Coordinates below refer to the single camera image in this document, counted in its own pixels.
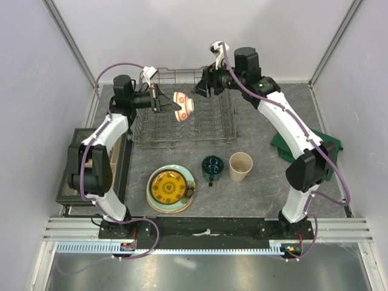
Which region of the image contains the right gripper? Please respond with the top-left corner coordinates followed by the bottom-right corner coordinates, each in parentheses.
top-left (192, 57), bottom-right (246, 99)

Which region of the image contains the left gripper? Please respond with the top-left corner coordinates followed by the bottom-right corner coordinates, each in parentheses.
top-left (129, 84), bottom-right (181, 113)

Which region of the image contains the white red patterned bowl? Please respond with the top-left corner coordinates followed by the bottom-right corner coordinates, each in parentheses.
top-left (173, 92), bottom-right (195, 122)

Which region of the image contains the dark green mug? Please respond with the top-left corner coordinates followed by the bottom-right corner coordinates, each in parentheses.
top-left (201, 155), bottom-right (224, 187)

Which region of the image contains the yellow black patterned plate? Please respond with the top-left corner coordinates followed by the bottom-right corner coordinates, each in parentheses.
top-left (149, 170), bottom-right (187, 205)

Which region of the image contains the beige plastic cup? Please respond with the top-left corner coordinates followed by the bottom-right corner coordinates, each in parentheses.
top-left (229, 152), bottom-right (253, 182)

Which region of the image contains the mint green flower plate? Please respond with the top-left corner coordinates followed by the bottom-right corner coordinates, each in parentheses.
top-left (146, 164), bottom-right (196, 203)

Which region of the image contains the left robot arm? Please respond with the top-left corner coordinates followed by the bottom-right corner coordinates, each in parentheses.
top-left (67, 75), bottom-right (182, 238)

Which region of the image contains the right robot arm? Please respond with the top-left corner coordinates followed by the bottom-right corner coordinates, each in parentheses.
top-left (193, 41), bottom-right (337, 239)

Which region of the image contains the green folded cloth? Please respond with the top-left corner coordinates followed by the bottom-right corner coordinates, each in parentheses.
top-left (270, 130), bottom-right (343, 192)

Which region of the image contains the grey wire dish rack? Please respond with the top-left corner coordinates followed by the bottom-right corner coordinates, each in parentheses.
top-left (132, 68), bottom-right (238, 149)

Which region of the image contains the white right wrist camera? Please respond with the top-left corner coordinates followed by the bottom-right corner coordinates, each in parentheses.
top-left (209, 41), bottom-right (229, 70)

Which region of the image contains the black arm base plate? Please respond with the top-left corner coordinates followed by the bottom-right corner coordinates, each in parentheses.
top-left (98, 216), bottom-right (314, 250)

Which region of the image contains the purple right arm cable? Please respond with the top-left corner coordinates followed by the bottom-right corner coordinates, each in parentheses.
top-left (220, 41), bottom-right (351, 263)

